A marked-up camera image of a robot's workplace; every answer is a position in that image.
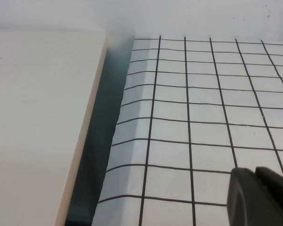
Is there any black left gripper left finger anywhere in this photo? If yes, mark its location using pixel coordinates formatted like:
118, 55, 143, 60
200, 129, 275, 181
226, 167, 278, 226

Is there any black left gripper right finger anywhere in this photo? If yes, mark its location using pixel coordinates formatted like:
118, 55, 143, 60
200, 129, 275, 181
255, 166, 283, 226

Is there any white black-grid tablecloth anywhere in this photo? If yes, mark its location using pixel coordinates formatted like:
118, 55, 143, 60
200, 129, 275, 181
91, 35, 283, 226

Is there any white board with beige edge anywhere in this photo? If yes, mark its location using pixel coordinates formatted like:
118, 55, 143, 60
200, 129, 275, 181
0, 29, 114, 226

